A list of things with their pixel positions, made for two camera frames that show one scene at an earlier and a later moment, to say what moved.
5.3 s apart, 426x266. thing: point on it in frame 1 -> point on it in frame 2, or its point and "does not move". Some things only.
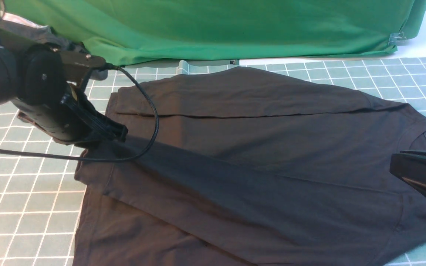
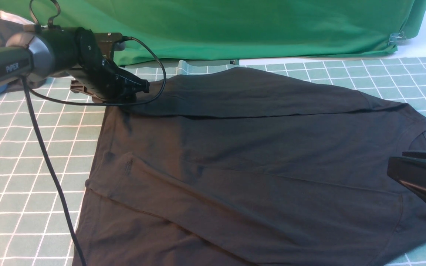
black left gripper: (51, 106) -> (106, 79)
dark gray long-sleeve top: (253, 167) does not move
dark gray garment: (29, 35) -> (1, 28)
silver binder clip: (397, 37) does not move
